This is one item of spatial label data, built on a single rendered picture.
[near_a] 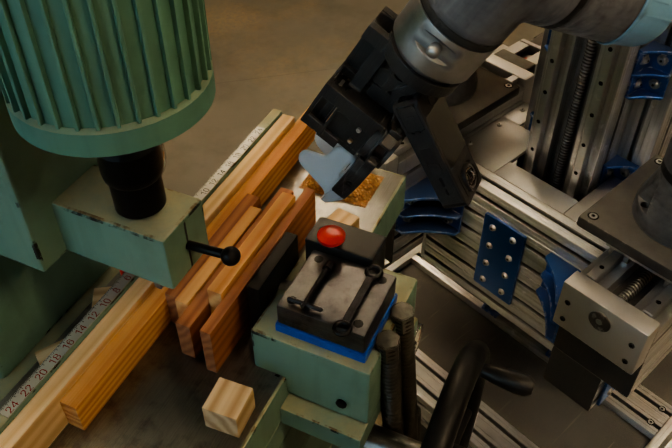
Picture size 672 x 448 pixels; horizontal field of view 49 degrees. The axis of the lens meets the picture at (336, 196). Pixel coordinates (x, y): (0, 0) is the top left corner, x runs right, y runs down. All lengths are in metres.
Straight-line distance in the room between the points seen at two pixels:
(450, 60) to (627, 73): 0.70
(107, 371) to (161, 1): 0.40
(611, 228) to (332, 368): 0.54
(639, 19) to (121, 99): 0.39
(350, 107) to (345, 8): 2.82
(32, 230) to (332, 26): 2.61
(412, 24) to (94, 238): 0.40
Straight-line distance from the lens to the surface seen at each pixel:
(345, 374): 0.75
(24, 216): 0.77
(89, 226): 0.78
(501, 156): 1.38
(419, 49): 0.56
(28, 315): 0.99
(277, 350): 0.78
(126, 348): 0.81
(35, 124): 0.63
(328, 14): 3.38
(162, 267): 0.75
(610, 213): 1.17
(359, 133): 0.63
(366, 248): 0.78
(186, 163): 2.54
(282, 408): 0.83
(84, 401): 0.79
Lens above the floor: 1.56
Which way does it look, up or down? 41 degrees down
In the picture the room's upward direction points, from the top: straight up
